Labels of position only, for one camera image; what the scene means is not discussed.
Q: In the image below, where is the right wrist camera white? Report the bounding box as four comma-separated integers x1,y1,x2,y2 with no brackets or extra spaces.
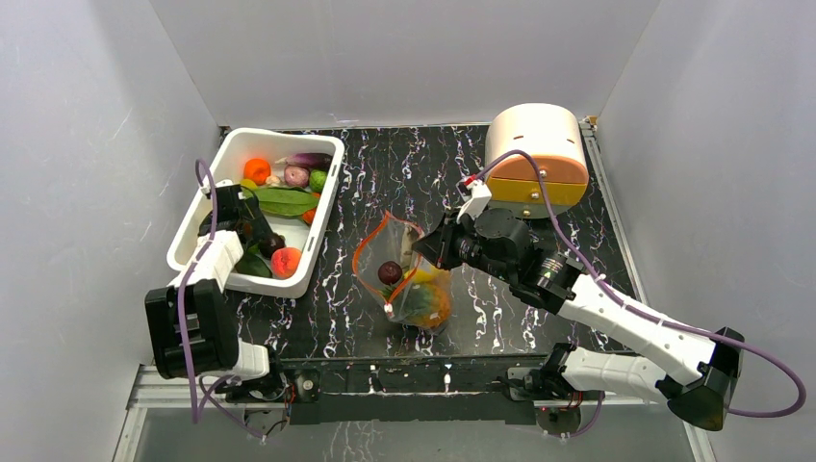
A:
456,175,492,223

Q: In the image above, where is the green vegetable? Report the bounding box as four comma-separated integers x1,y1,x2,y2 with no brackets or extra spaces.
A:
309,169,328,193

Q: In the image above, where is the green leaf toy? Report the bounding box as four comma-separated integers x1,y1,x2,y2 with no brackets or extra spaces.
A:
242,188,319,218

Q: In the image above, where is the purple eggplant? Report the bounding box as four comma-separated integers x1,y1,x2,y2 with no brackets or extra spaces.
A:
276,152,333,171

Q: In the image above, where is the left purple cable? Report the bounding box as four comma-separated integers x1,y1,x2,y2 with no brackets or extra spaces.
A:
177,158,269,441

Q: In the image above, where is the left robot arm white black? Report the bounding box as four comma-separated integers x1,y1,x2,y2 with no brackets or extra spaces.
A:
144,182,289,400

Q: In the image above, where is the red onion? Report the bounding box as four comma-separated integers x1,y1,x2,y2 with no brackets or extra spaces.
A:
284,166,311,188

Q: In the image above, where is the red tomato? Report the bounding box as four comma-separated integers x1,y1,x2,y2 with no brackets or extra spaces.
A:
301,208,317,226

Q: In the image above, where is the peach fruit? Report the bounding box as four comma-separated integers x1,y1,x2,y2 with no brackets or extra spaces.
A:
270,247,302,279

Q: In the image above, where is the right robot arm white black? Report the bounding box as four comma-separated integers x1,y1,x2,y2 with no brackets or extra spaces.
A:
412,209,745,431

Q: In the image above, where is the clear zip bag orange zipper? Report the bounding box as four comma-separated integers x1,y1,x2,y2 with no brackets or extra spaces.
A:
352,212,452,332

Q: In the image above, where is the yellow banana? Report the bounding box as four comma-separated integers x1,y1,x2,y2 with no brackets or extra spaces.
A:
404,267,448,284

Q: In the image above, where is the orange fruit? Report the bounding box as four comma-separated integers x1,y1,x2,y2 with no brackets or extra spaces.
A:
243,158,272,186

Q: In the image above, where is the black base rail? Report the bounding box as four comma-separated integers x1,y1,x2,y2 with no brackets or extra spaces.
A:
242,355,581,427

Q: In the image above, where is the purple cable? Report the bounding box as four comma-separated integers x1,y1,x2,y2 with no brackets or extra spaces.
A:
177,158,269,441
464,149,807,421

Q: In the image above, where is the toy pineapple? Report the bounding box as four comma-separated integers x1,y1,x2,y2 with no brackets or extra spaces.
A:
381,279,452,330

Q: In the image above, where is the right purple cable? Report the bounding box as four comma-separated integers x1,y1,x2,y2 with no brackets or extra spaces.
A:
464,149,807,421

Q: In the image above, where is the round drawer cabinet cream orange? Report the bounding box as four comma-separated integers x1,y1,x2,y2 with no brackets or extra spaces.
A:
485,103,589,219

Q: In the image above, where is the white plastic bin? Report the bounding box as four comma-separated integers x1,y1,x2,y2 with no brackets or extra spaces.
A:
166,127,346,299

